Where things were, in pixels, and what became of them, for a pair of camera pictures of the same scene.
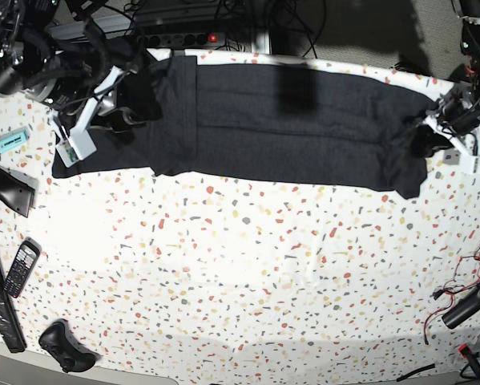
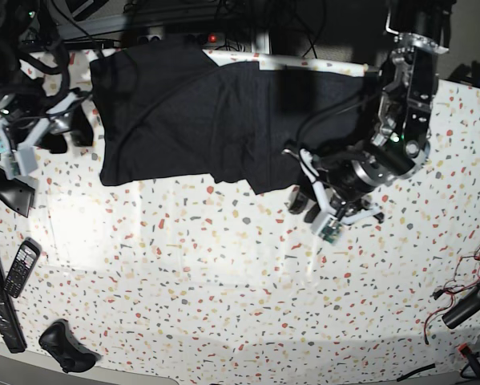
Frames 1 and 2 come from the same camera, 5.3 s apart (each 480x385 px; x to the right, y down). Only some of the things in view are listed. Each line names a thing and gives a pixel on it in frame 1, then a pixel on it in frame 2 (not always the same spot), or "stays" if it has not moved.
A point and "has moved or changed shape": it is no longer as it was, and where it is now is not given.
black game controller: (58, 340) stays
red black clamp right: (465, 351) stays
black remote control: (23, 267) stays
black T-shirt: (229, 119) has moved or changed shape
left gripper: (462, 108) to (352, 175)
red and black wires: (469, 269) stays
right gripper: (71, 85) to (18, 117)
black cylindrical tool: (473, 301) stays
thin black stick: (416, 371) stays
